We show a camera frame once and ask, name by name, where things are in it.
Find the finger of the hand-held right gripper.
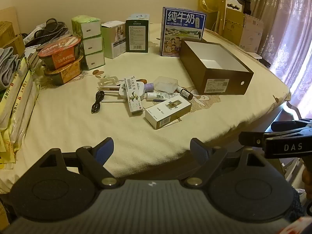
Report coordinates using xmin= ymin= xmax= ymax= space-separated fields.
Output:
xmin=271 ymin=118 xmax=312 ymax=132
xmin=238 ymin=128 xmax=312 ymax=149

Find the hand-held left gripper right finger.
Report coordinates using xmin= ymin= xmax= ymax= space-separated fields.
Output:
xmin=184 ymin=138 xmax=271 ymax=189

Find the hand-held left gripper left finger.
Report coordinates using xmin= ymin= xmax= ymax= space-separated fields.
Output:
xmin=32 ymin=137 xmax=120 ymax=189

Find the white plastic spring clip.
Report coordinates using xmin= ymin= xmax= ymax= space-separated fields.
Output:
xmin=96 ymin=76 xmax=146 ymax=103

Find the person's right hand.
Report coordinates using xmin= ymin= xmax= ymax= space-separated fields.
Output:
xmin=302 ymin=170 xmax=312 ymax=193

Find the white rectangular product box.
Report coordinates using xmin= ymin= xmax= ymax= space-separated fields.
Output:
xmin=145 ymin=99 xmax=192 ymax=130

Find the small dark bottle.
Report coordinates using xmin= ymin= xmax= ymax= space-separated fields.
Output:
xmin=176 ymin=86 xmax=194 ymax=100

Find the long white green-print box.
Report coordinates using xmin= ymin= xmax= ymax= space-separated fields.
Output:
xmin=124 ymin=75 xmax=144 ymax=114

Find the small white tube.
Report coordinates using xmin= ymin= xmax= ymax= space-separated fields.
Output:
xmin=146 ymin=92 xmax=171 ymax=101

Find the dark flat object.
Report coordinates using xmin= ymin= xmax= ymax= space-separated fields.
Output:
xmin=255 ymin=55 xmax=271 ymax=68

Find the clear plastic case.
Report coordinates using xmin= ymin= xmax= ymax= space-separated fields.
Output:
xmin=153 ymin=76 xmax=178 ymax=93

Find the red white printed cloth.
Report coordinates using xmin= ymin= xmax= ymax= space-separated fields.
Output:
xmin=280 ymin=216 xmax=312 ymax=234

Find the orange instant meal bowl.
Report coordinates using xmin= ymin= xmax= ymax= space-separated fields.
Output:
xmin=44 ymin=55 xmax=84 ymax=86

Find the patterned curtain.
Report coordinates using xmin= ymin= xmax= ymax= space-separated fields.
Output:
xmin=251 ymin=0 xmax=312 ymax=127

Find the stack of packaged rice bags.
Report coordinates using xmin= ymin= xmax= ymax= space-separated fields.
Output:
xmin=0 ymin=56 xmax=42 ymax=171

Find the red instant meal bowl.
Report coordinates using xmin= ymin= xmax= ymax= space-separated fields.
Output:
xmin=38 ymin=36 xmax=82 ymax=70

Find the light green product box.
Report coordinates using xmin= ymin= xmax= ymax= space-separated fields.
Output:
xmin=101 ymin=21 xmax=126 ymax=59

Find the yellow-brown cardboard carton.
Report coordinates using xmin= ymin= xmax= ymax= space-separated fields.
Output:
xmin=219 ymin=0 xmax=245 ymax=45

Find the dark green product box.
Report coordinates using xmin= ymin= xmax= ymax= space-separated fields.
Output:
xmin=125 ymin=14 xmax=150 ymax=53

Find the blue milk carton box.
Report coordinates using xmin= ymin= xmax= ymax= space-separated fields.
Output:
xmin=160 ymin=6 xmax=207 ymax=57

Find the grey folded cloth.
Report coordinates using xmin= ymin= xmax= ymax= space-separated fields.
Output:
xmin=0 ymin=47 xmax=22 ymax=90

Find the brown corrugated cardboard box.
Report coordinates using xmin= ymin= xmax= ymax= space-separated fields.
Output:
xmin=0 ymin=7 xmax=26 ymax=54

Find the black coiled cable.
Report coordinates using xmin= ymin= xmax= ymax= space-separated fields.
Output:
xmin=91 ymin=91 xmax=105 ymax=114

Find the bag with black rope handles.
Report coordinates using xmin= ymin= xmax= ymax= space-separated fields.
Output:
xmin=24 ymin=18 xmax=74 ymax=51

